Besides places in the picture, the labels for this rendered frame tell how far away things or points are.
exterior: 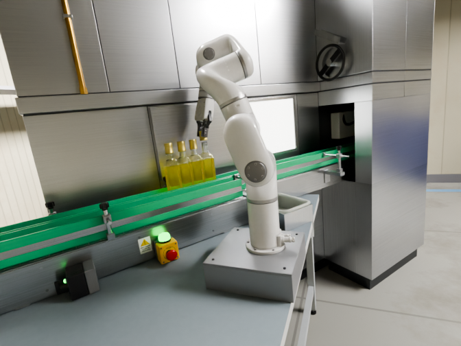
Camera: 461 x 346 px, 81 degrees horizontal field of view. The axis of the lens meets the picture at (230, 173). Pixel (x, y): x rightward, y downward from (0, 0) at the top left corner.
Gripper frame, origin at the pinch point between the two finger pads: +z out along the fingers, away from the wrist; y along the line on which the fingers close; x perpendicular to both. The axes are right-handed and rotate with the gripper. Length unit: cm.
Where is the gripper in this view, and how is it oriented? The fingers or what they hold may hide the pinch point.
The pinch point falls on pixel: (202, 132)
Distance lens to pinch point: 126.5
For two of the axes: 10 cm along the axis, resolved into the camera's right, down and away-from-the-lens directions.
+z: -1.2, 9.9, 0.7
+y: 5.3, 1.2, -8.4
